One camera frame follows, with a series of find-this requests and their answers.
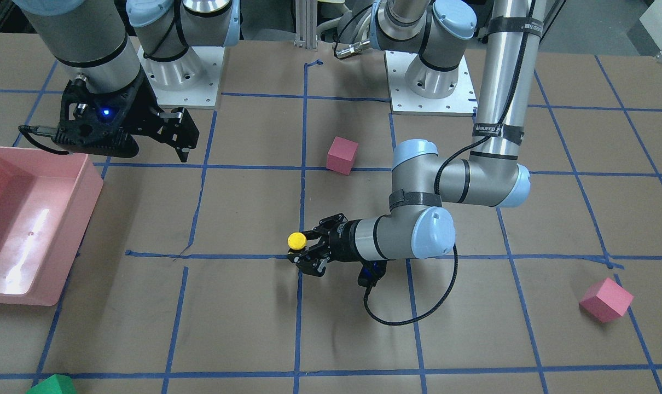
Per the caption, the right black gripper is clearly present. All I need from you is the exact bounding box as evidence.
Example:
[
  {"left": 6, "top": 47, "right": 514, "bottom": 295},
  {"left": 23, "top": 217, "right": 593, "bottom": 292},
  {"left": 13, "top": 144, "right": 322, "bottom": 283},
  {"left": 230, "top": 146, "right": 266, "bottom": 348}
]
[{"left": 112, "top": 71, "right": 199, "bottom": 163}]

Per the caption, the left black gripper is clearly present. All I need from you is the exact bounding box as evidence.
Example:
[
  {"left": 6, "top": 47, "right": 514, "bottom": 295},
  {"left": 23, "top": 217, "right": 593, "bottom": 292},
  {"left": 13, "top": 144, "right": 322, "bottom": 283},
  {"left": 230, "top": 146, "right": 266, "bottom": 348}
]
[{"left": 287, "top": 213, "right": 359, "bottom": 277}]

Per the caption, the yellow push button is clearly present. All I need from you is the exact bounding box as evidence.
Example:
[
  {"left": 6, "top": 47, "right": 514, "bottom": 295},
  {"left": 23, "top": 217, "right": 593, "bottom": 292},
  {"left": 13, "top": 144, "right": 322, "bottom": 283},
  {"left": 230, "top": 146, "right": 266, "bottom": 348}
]
[{"left": 287, "top": 232, "right": 308, "bottom": 253}]

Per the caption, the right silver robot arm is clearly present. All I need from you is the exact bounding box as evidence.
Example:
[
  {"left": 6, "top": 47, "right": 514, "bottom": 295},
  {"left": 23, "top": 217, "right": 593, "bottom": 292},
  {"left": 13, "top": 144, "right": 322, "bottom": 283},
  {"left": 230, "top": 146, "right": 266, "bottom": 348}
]
[{"left": 15, "top": 1, "right": 241, "bottom": 163}]

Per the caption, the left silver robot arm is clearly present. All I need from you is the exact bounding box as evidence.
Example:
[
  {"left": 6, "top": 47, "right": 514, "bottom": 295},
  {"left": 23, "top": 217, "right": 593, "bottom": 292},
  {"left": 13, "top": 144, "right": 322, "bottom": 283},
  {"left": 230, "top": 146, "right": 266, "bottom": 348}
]
[{"left": 287, "top": 1, "right": 546, "bottom": 283}]

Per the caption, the dark pink cube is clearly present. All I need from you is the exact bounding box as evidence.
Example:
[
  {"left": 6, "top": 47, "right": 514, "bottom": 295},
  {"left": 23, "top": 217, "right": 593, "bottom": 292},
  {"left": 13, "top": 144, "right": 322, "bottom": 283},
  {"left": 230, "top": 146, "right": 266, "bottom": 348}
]
[{"left": 326, "top": 136, "right": 359, "bottom": 176}]

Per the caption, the pink plastic bin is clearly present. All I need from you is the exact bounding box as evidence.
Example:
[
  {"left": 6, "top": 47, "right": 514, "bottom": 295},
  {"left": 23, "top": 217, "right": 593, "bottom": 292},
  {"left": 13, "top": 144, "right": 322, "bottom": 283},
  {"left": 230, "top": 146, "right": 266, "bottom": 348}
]
[{"left": 0, "top": 147, "right": 103, "bottom": 306}]

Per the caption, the green cube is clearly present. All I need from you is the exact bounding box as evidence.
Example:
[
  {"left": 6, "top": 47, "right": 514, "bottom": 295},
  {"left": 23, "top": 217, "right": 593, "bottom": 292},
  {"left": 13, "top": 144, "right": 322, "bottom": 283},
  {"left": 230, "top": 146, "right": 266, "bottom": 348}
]
[{"left": 26, "top": 374, "right": 78, "bottom": 394}]

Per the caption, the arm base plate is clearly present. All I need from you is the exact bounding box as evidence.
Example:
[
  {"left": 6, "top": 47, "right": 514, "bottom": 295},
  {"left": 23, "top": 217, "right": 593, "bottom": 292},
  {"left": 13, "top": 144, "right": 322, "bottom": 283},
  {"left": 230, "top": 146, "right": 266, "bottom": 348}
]
[
  {"left": 138, "top": 47, "right": 227, "bottom": 109},
  {"left": 385, "top": 51, "right": 478, "bottom": 117}
]

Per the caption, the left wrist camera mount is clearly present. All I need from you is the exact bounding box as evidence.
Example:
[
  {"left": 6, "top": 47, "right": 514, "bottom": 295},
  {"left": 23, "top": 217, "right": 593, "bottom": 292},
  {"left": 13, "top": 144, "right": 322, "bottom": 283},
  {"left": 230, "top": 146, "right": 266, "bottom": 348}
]
[{"left": 357, "top": 260, "right": 387, "bottom": 288}]

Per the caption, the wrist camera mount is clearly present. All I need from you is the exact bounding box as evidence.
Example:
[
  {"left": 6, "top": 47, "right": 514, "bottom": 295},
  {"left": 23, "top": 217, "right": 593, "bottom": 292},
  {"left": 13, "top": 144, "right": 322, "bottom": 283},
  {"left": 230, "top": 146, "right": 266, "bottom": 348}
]
[
  {"left": 357, "top": 260, "right": 387, "bottom": 288},
  {"left": 51, "top": 74, "right": 138, "bottom": 159}
]

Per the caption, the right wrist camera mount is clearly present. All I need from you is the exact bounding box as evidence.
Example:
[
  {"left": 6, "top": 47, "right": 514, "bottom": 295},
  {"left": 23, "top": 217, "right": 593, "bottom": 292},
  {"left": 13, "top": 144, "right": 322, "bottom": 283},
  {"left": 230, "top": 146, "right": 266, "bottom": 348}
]
[{"left": 51, "top": 74, "right": 138, "bottom": 159}]

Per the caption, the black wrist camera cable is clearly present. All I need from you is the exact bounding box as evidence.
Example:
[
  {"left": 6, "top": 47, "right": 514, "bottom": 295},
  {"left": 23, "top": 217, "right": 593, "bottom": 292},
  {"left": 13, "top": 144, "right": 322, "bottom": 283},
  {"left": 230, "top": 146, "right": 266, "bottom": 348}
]
[{"left": 363, "top": 245, "right": 460, "bottom": 327}]

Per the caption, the aluminium frame post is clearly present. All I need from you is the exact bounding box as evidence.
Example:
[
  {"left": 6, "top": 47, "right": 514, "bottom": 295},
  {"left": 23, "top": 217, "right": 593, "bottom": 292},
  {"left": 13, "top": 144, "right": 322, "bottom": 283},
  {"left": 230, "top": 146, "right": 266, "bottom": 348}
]
[{"left": 294, "top": 0, "right": 318, "bottom": 51}]

